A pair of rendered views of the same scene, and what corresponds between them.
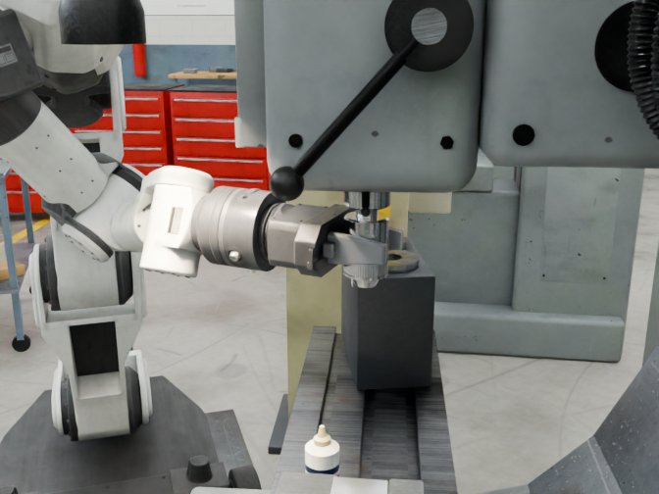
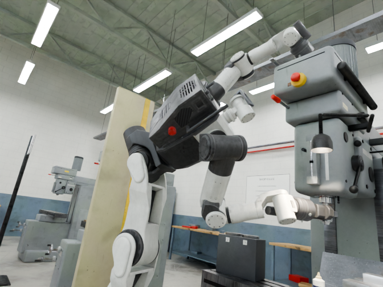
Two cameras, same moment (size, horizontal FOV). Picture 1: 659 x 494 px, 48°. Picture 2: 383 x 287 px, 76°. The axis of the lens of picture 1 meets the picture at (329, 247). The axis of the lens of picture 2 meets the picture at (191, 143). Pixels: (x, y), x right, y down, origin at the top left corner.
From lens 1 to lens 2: 1.22 m
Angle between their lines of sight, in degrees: 55
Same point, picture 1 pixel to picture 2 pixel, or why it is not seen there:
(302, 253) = (331, 212)
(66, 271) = (146, 244)
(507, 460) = not seen: outside the picture
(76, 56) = not seen: hidden behind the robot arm
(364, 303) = (257, 248)
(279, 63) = (342, 164)
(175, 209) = (290, 200)
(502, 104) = (364, 180)
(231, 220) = (309, 204)
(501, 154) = (365, 189)
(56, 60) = not seen: hidden behind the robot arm
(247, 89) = (317, 169)
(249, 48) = (317, 160)
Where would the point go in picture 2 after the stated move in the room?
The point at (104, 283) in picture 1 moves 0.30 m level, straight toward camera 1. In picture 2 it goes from (154, 251) to (223, 265)
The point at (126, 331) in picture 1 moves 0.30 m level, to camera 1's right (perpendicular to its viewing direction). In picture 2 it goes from (149, 277) to (196, 272)
